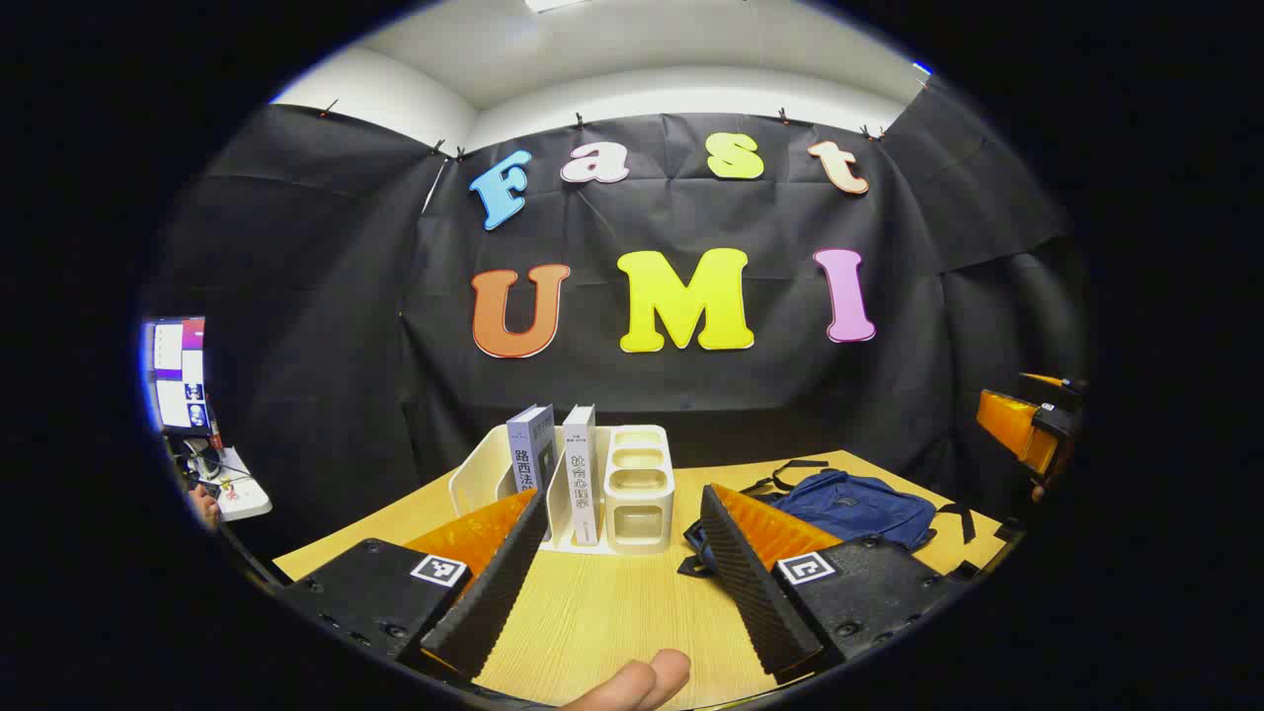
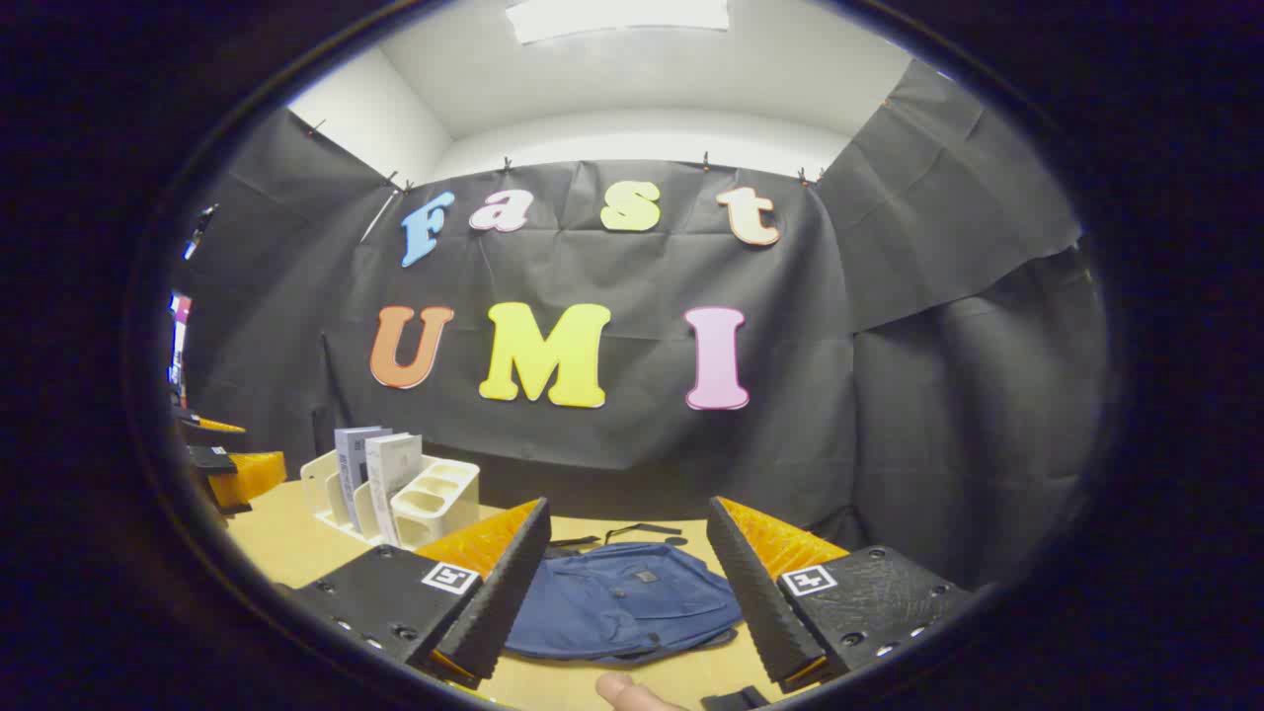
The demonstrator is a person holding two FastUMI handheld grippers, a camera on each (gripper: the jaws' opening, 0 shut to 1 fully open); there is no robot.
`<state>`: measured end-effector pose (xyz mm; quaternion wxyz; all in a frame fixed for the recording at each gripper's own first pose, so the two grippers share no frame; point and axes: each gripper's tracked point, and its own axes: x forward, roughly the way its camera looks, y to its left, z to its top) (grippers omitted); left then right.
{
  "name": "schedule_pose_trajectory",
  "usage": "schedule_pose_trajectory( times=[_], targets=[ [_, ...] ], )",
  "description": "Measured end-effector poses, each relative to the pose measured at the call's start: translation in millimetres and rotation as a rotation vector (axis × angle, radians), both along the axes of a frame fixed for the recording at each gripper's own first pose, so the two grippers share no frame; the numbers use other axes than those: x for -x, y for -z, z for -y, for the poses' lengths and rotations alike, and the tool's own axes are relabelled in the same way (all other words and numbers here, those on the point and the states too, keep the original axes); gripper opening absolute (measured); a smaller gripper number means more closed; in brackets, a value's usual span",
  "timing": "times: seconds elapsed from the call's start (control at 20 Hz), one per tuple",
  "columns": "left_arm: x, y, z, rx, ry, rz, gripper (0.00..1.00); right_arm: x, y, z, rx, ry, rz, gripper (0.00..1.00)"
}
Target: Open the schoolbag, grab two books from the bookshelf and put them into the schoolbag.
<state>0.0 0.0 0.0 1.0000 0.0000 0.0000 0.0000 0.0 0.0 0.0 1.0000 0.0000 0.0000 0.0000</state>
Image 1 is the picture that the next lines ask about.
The white plastic bookshelf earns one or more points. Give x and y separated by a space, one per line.
640 513

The white book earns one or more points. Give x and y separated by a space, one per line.
581 474

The blue-grey book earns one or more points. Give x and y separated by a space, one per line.
528 444

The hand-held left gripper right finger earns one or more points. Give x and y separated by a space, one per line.
746 583

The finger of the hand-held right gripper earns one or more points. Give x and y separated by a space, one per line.
1012 420

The computer monitor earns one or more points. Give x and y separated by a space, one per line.
178 375

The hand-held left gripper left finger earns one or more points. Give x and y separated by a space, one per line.
499 583

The ceiling light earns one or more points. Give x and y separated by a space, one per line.
555 4

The blue schoolbag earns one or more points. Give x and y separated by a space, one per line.
859 509

